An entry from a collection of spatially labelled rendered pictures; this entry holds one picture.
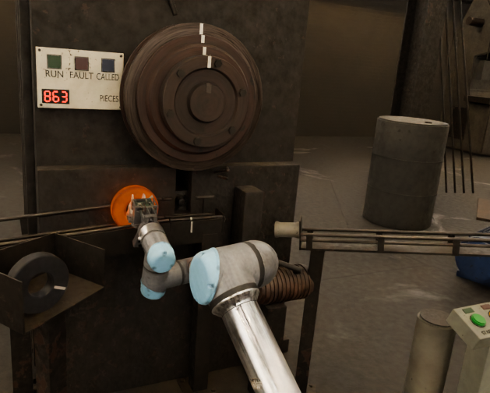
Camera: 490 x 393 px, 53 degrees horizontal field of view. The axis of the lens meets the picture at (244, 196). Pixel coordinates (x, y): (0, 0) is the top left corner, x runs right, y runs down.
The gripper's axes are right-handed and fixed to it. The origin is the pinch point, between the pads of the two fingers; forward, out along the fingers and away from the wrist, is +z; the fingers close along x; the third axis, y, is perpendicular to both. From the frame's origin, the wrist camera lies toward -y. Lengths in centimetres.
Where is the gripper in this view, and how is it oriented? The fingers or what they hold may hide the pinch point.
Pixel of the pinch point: (135, 203)
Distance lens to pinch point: 167.5
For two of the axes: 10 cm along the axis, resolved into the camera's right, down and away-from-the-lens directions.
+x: -9.0, 0.6, -4.3
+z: -3.9, -5.1, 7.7
